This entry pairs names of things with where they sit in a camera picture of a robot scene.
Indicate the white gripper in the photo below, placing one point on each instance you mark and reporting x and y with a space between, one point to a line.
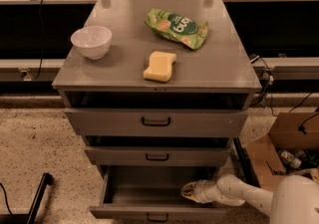
201 190

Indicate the grey bottom drawer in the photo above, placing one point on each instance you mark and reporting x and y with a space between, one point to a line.
153 193

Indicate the grey drawer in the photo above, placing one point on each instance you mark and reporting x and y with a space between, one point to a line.
162 123
153 193
156 156

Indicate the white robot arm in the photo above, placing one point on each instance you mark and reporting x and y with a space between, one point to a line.
294 201

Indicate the grey middle drawer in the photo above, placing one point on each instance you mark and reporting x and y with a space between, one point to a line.
156 156

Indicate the grey metal drawer cabinet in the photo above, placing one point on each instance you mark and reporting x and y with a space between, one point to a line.
217 77

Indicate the grey top drawer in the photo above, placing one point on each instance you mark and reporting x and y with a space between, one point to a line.
162 123

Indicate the black bar beside cabinet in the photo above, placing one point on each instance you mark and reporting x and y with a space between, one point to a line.
246 165

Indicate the can inside cardboard box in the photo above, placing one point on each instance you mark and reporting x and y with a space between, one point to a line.
289 159

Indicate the cardboard box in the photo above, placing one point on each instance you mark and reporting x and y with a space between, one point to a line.
291 131

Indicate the yellow sponge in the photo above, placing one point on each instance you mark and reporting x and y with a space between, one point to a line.
160 66

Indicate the green chip bag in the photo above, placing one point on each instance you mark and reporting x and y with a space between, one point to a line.
177 28

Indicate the black metal stand leg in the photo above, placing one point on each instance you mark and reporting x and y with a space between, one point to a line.
30 216

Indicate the white bowl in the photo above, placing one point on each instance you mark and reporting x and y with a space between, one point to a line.
92 42

